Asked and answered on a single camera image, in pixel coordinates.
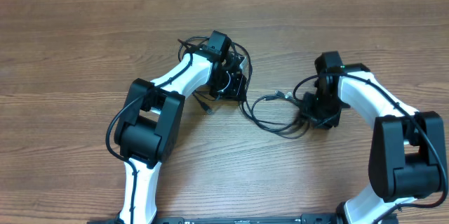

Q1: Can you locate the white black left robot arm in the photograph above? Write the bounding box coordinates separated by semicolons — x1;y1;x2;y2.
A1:
105;47;250;224

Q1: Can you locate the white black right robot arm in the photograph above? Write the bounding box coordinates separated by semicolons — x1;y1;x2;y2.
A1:
301;62;448;223

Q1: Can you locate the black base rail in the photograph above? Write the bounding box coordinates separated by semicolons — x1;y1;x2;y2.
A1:
152;213;347;224

